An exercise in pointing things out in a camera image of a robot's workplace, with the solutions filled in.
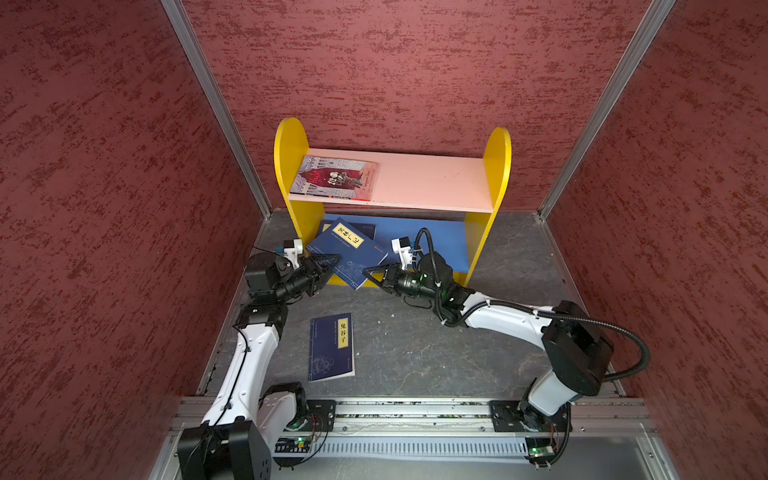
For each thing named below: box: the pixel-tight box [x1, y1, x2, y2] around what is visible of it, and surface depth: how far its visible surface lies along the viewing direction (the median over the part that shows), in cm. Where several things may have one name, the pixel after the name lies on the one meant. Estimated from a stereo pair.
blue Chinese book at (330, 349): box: [308, 313, 355, 383], surface depth 87 cm
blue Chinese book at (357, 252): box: [306, 217, 389, 290], surface depth 77 cm
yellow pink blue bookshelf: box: [274, 118, 512, 287], surface depth 74 cm
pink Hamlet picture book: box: [289, 156, 379, 201], surface depth 73 cm
